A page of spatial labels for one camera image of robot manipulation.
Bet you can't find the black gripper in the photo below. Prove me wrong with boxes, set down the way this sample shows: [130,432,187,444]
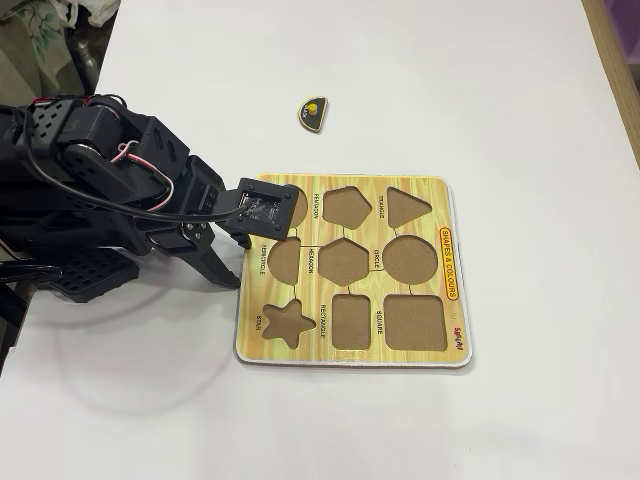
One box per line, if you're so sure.
[168,154,253,290]

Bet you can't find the red white servo wire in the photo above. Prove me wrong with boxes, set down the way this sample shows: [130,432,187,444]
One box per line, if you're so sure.
[112,139,176,211]

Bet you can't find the red arm wire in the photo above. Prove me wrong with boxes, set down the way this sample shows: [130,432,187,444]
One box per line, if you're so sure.
[30,93,126,109]

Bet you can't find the black camera cable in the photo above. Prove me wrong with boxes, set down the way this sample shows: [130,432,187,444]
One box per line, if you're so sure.
[22,119,251,224]

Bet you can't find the black semicircle piece yellow pin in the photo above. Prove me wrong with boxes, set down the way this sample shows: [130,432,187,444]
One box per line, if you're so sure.
[296,96,329,135]

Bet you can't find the floral patterned cloth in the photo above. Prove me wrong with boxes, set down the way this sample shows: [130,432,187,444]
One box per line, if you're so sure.
[0,0,74,101]

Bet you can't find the wooden shape puzzle board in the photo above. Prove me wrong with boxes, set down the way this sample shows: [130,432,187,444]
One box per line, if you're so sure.
[233,172,475,370]

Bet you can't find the grey metal pipe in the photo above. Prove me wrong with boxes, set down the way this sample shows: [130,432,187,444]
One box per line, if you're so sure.
[69,37,102,87]

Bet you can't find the black looped base cable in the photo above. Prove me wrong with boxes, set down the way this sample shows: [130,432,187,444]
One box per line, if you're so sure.
[0,259,64,287]

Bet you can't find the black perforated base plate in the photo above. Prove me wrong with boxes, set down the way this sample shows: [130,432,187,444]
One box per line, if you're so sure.
[49,247,141,305]

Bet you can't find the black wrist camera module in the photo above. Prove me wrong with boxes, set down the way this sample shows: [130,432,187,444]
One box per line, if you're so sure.
[218,177,302,240]

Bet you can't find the white plastic bag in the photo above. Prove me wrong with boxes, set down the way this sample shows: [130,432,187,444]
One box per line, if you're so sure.
[59,0,124,27]

